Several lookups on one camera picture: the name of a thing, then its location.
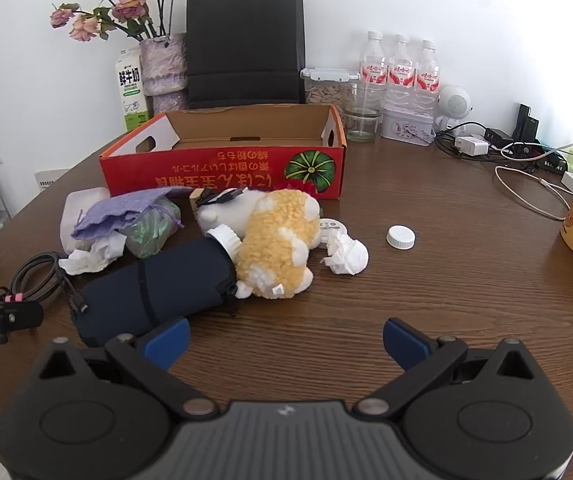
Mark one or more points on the black power adapter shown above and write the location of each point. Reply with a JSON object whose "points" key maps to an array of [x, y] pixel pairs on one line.
{"points": [[498, 136]]}

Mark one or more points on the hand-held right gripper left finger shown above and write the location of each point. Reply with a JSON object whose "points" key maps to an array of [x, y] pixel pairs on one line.
{"points": [[169, 342]]}

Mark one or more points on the navy bottle sleeve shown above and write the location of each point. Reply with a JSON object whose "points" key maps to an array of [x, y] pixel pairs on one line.
{"points": [[156, 285]]}

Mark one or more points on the clear container of seeds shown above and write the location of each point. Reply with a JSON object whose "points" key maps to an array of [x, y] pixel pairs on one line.
{"points": [[326, 92]]}

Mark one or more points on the white bottle cap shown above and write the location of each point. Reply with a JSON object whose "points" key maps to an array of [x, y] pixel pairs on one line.
{"points": [[400, 236]]}

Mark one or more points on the clear glass cup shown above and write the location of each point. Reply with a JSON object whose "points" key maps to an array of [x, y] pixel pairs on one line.
{"points": [[364, 120]]}

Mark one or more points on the yellow white plush toy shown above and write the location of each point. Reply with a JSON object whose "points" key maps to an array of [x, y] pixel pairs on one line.
{"points": [[276, 240]]}

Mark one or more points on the purple felt pouch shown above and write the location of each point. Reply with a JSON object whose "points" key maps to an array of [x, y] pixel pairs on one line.
{"points": [[116, 212]]}

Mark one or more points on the red label water bottle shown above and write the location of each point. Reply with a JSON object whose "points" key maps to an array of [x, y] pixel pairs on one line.
{"points": [[374, 67], [427, 77], [400, 72]]}

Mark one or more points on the translucent plastic box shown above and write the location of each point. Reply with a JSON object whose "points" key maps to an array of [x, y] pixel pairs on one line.
{"points": [[76, 210]]}

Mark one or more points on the white floral tin box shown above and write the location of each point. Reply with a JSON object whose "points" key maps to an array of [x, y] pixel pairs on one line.
{"points": [[406, 127]]}

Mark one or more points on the green plastic bag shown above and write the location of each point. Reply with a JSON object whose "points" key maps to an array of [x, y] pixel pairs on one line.
{"points": [[149, 235]]}

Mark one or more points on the purple textured vase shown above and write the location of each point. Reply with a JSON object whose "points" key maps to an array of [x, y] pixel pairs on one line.
{"points": [[164, 70]]}

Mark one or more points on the white round labelled container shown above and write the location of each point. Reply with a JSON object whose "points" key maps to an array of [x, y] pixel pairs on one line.
{"points": [[332, 225]]}

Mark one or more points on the black paper bag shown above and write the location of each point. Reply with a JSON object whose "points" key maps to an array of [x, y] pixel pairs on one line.
{"points": [[246, 45]]}

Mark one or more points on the white tissue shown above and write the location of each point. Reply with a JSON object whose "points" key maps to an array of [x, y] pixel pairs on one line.
{"points": [[91, 258], [349, 257]]}

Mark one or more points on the red orange cardboard box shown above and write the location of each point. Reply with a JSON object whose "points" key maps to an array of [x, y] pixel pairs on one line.
{"points": [[246, 170]]}

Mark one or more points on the black upright device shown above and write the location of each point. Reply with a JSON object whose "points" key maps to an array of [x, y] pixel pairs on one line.
{"points": [[526, 122]]}

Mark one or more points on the white green milk carton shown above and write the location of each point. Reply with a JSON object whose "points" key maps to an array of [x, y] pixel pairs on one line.
{"points": [[131, 90]]}

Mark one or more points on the white round speaker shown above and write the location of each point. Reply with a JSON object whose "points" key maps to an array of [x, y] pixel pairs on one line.
{"points": [[454, 102]]}

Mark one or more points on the white charger plug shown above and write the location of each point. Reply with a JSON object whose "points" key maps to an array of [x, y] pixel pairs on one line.
{"points": [[471, 146]]}

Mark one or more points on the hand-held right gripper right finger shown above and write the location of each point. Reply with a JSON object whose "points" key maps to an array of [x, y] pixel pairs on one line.
{"points": [[404, 345]]}

